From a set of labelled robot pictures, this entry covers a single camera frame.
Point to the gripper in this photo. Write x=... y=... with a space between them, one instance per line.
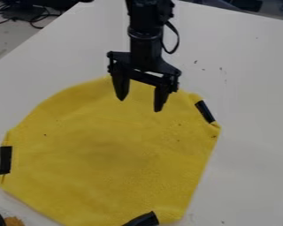
x=146 y=57

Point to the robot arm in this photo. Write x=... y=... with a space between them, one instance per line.
x=147 y=13

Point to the yellow cloth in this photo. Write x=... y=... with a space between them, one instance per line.
x=108 y=153

